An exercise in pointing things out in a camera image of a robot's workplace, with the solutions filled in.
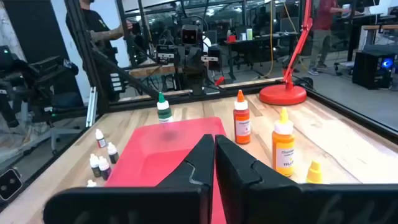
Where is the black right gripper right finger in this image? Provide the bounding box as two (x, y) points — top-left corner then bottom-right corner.
(215, 134), (398, 224)

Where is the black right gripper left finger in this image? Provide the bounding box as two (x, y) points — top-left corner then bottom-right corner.
(43, 134), (215, 224)

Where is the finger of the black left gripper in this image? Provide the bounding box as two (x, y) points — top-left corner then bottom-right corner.
(188, 45), (222, 72)
(155, 44), (189, 68)

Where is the green food colouring bottle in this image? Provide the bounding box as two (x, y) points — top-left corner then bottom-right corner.
(156, 91), (174, 124)

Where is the orange food colouring bottle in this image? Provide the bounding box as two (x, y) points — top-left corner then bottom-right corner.
(233, 89), (251, 145)

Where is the wooden workbench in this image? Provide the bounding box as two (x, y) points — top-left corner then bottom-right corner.
(128, 63), (177, 79)

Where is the red translucent plastic bin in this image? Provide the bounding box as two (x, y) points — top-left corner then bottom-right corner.
(104, 116), (227, 224)

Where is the black background desk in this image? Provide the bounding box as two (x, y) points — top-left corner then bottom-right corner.
(223, 32), (300, 82)

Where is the person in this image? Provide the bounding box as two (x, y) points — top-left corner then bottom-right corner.
(307, 0), (352, 77)
(65, 0), (134, 103)

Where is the small red-labelled dropper bottle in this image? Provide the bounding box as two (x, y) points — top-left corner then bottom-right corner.
(95, 128), (108, 149)

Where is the red desk lamp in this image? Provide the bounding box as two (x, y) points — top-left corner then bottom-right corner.
(258, 0), (314, 106)

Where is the silver aluminium extrusion bar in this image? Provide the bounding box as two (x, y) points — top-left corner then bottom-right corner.
(85, 86), (98, 128)

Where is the black office chair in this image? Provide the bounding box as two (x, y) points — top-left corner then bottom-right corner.
(0, 45), (86, 155)

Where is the black computer tower blue light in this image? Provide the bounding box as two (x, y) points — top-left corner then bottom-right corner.
(351, 50), (398, 90)

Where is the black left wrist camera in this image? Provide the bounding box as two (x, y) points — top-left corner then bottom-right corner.
(180, 24), (200, 46)

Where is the yellow hanging cable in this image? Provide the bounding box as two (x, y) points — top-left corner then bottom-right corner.
(253, 0), (276, 80)

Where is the black aluminium table frame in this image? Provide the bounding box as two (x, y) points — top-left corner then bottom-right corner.
(63, 0), (398, 138)

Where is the black stereo camera box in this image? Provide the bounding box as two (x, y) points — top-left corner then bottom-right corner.
(0, 168), (24, 202)

